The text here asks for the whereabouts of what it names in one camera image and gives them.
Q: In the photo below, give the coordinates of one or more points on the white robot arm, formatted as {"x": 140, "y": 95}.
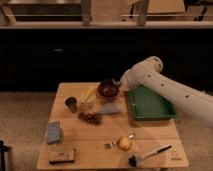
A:
{"x": 148, "y": 73}

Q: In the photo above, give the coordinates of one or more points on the dark metal cup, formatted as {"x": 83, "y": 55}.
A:
{"x": 71, "y": 103}

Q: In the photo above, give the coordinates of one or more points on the black white brush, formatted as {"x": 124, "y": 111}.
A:
{"x": 138, "y": 160}

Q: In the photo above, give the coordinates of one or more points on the brown wooden block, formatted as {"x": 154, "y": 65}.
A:
{"x": 67, "y": 156}

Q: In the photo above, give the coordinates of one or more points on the green plastic tray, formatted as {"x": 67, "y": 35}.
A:
{"x": 147, "y": 105}

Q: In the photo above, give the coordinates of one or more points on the dark red bowl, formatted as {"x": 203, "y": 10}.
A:
{"x": 108, "y": 88}

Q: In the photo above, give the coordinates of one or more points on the wooden shelf rail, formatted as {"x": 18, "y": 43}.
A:
{"x": 105, "y": 14}

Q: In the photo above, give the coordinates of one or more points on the bunch of brown grapes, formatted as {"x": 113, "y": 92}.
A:
{"x": 91, "y": 118}

